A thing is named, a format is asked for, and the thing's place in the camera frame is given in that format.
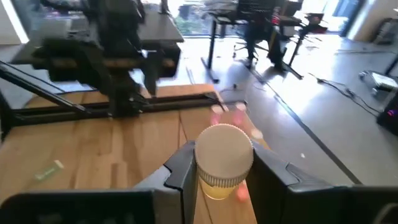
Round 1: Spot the silver floor device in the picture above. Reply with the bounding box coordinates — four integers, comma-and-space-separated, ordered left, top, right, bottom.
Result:
359, 70, 398, 101

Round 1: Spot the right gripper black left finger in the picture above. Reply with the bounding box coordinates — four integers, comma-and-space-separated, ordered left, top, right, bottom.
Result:
136, 141, 198, 224

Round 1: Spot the black floor cable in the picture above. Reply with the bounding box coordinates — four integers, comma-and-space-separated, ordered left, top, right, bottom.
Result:
307, 72, 382, 118

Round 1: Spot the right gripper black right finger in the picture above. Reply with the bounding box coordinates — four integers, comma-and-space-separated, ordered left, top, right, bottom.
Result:
248, 141, 335, 224

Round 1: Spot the black office chair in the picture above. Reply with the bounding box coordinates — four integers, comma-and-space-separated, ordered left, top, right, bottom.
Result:
236, 0, 289, 72

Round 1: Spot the black box pink light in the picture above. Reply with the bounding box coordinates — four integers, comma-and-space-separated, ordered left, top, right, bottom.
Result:
377, 92, 398, 137

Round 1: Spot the black frame desk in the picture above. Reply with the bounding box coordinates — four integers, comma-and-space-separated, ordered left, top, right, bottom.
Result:
200, 11, 329, 82

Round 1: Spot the dark top desk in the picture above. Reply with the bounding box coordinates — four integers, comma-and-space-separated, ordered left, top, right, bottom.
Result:
12, 7, 186, 78

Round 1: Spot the yellow pill bottle white cap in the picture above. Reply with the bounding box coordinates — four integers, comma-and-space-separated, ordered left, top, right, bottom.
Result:
194, 123, 255, 201
34, 159, 65, 182

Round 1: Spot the red pill bottle white cap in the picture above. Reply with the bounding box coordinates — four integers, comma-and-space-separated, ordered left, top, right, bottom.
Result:
235, 182, 250, 202

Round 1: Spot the black diagonal frame strut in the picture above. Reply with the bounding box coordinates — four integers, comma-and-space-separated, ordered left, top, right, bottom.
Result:
0, 60, 91, 114

